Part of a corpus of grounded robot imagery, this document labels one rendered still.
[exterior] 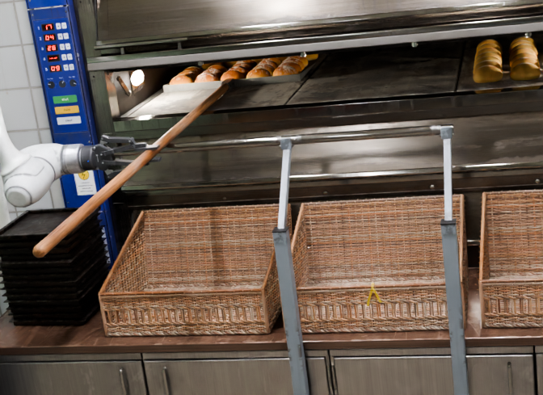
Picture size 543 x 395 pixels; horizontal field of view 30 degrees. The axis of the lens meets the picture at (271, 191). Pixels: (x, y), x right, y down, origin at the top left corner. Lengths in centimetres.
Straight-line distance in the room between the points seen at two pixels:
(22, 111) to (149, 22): 60
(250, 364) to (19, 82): 133
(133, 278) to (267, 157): 63
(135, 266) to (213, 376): 56
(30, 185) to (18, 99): 85
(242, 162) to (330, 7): 62
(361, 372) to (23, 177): 115
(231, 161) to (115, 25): 61
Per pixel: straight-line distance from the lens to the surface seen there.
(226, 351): 318
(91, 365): 335
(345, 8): 333
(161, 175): 360
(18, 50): 371
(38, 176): 297
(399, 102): 337
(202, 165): 356
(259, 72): 393
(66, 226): 243
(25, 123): 376
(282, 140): 306
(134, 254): 356
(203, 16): 344
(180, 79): 402
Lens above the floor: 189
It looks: 17 degrees down
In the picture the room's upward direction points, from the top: 7 degrees counter-clockwise
